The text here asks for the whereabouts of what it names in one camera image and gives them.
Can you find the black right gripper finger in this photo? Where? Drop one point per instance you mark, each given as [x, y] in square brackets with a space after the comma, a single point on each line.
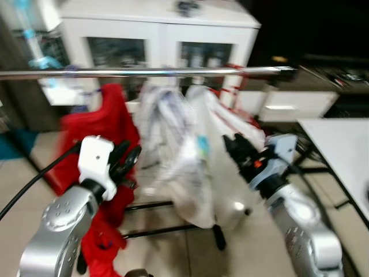
[233, 151]
[245, 144]

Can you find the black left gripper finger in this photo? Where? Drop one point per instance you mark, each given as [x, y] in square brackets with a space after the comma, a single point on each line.
[120, 151]
[132, 158]

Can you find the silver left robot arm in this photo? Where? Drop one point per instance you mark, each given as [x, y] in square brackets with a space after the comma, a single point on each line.
[57, 225]

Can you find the red clothes hanger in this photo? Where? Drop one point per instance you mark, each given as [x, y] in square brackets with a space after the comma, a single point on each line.
[233, 86]

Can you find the white shirt pink trim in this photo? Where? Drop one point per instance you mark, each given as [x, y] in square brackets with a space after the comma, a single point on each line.
[225, 173]

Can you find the long red garment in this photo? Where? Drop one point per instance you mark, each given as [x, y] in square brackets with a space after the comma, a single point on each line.
[106, 124]

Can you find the white shirt grey stitching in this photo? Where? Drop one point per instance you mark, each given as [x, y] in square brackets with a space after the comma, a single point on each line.
[170, 138]

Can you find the white low drawer unit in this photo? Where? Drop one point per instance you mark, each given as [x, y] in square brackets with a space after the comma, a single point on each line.
[294, 104]

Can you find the black clothes rack base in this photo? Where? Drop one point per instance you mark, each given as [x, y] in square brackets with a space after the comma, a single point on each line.
[150, 232]

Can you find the grey table black legs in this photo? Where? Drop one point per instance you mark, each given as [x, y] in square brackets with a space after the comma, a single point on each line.
[340, 150]

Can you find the black desk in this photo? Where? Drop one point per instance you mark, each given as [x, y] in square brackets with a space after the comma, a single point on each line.
[337, 92]

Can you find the white glass-door cabinet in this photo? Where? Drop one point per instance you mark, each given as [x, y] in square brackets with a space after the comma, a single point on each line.
[155, 34]

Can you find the light blue plastic item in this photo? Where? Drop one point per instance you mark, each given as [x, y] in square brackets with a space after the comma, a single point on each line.
[36, 46]

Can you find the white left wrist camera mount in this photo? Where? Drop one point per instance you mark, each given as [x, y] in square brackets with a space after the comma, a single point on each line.
[95, 158]

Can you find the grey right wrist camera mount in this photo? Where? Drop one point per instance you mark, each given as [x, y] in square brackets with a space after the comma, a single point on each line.
[282, 147]

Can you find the chrome clothes rail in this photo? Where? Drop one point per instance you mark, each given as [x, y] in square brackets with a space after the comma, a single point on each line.
[144, 73]

